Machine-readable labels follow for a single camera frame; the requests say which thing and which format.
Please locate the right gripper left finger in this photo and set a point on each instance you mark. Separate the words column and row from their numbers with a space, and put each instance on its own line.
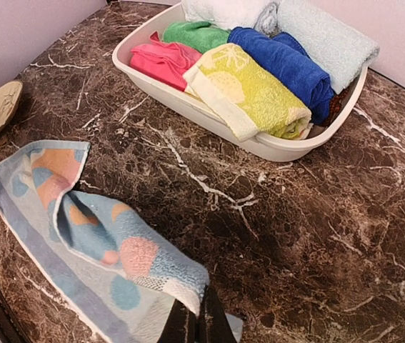
column 180, row 326

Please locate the orange red patterned towel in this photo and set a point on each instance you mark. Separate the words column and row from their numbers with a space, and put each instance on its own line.
column 335, row 107

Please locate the yellow white rolled towel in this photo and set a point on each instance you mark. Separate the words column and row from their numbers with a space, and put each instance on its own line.
column 246, row 97

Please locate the pink folded towel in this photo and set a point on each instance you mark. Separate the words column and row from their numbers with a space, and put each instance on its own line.
column 164, row 62

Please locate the white plastic basin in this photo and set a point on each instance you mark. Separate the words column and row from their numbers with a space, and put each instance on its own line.
column 204, row 105

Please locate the rolled light blue towel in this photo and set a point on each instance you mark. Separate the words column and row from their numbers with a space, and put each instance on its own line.
column 340, row 50

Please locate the dark blue rolled towel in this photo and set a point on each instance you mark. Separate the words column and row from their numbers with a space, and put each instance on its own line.
column 287, row 60

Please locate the green folded towel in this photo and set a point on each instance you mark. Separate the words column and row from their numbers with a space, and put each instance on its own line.
column 199, row 35

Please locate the blue patterned cartoon towel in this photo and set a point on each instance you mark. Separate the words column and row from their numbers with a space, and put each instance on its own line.
column 117, row 273

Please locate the large light blue towel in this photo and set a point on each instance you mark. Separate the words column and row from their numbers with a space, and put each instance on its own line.
column 227, row 15

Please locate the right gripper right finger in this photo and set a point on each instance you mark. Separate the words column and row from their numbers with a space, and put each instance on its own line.
column 213, row 326

